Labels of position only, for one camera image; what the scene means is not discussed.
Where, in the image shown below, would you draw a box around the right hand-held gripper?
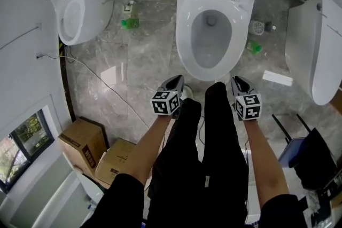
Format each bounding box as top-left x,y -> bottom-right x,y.
230,76 -> 263,122

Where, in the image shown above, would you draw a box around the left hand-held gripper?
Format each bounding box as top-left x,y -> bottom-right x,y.
151,75 -> 186,120

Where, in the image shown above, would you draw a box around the person's left forearm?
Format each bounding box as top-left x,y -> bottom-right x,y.
117,114 -> 177,186

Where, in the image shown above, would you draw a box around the person's right forearm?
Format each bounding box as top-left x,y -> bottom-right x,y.
242,119 -> 291,209

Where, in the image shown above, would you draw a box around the white round-front toilet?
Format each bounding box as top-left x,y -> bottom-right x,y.
175,0 -> 259,84

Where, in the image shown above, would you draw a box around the white boxy smart toilet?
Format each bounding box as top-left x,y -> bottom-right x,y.
284,0 -> 342,106

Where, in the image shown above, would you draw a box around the person's white shoe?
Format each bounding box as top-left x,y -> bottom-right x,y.
182,84 -> 196,101

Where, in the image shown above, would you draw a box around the green plastic bottle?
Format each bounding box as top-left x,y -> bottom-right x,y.
246,40 -> 263,55
121,17 -> 141,30

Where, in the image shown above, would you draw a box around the person's black trousers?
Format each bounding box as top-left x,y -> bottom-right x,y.
147,82 -> 250,228

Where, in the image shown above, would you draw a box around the small white round device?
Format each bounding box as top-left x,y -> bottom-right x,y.
249,19 -> 266,36

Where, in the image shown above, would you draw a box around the small black white adapter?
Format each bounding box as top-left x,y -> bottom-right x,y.
264,21 -> 277,33

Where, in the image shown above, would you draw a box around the plain small cardboard box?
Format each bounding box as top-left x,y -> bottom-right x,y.
94,138 -> 138,190

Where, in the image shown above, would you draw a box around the black bag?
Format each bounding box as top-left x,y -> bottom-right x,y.
289,127 -> 338,191

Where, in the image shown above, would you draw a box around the cardboard box with brown print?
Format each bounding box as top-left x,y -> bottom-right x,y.
58,116 -> 109,176

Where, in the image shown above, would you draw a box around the person's black shirt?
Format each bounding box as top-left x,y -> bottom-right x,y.
82,172 -> 308,228

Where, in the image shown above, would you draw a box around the cluttered equipment table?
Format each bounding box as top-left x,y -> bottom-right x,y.
301,173 -> 342,228

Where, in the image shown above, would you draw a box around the black-framed window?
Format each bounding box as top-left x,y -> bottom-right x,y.
0,108 -> 56,194

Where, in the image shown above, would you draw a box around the white floor-standing cabinet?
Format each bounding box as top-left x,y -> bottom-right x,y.
7,153 -> 105,228

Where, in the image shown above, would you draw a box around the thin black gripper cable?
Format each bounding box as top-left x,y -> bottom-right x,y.
197,114 -> 207,146

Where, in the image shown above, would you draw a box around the thin white floor cable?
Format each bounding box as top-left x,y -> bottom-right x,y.
42,53 -> 151,130

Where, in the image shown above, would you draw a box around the thin grey wall conduit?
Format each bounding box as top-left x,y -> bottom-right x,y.
0,22 -> 42,52

